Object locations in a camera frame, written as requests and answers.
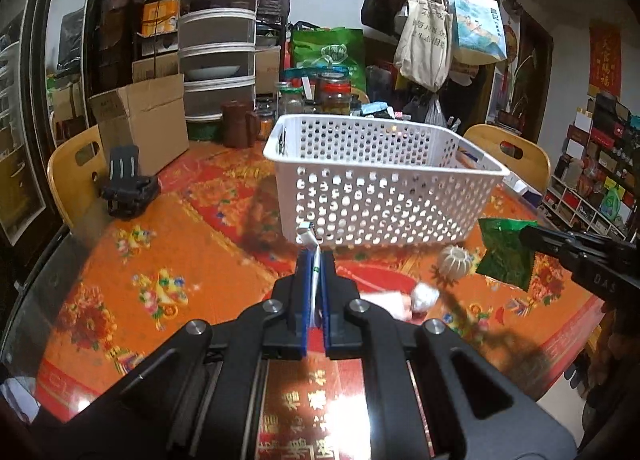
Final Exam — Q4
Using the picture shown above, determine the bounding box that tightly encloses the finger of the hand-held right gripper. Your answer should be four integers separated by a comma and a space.
518, 224, 583, 268

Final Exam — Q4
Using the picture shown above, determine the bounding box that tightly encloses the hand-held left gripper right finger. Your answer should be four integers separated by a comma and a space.
321, 251, 583, 460

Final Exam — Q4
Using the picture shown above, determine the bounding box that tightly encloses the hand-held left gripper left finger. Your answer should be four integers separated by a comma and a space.
95, 250, 312, 460

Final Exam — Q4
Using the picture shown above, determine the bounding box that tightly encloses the small white blue packet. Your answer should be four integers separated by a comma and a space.
297, 222, 322, 328

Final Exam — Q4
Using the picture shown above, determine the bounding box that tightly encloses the green foil packet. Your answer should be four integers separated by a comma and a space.
475, 218, 540, 292

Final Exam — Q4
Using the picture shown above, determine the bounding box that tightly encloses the white perforated plastic basket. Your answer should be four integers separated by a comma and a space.
262, 114, 511, 247

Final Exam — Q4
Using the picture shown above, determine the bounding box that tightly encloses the white small box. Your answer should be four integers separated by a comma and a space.
501, 174, 544, 207

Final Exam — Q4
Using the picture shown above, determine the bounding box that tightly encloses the white pink plastic packet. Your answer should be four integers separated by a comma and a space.
361, 291, 415, 321

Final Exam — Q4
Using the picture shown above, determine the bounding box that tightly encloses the shelf of boxes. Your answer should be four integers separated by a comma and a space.
541, 92, 640, 242

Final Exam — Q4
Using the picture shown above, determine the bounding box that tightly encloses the wooden chair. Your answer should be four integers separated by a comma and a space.
462, 123, 552, 192
47, 124, 110, 241

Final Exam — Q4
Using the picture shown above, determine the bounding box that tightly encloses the white ribbed foam ball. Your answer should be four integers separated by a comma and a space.
438, 246, 473, 279

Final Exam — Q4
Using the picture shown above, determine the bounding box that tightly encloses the silver foil packet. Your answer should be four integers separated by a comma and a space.
410, 285, 441, 313

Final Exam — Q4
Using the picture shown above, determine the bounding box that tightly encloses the small glass jar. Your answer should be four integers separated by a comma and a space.
257, 110, 276, 142

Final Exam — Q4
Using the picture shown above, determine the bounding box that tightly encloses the brown ceramic pitcher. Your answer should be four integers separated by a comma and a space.
221, 100, 262, 148

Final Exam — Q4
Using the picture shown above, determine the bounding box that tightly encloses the glass jar with green lid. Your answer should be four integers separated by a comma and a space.
276, 86, 305, 116

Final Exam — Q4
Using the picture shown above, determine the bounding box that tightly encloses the glass jar with red contents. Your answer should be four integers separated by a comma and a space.
319, 74, 352, 116

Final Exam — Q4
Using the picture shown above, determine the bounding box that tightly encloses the black folding stand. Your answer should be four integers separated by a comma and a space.
99, 144, 162, 219

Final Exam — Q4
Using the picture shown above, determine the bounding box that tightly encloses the blue printed tote bag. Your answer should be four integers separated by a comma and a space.
446, 0, 508, 66

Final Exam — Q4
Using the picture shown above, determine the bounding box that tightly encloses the beige canvas tote bag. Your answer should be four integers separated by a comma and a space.
393, 0, 454, 92

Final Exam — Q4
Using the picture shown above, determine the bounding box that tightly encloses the large brown cardboard box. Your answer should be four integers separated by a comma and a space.
89, 72, 191, 177

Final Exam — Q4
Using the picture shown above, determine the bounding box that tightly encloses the green shopping bag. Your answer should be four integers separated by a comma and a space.
291, 26, 367, 91

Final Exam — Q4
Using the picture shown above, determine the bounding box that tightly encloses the flat brown cardboard box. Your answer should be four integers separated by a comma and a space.
131, 51, 181, 84

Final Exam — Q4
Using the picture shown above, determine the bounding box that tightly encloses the orange cardboard box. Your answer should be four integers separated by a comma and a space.
141, 0, 181, 37

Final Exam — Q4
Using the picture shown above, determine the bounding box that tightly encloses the red wall poster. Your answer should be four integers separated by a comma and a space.
588, 22, 622, 97

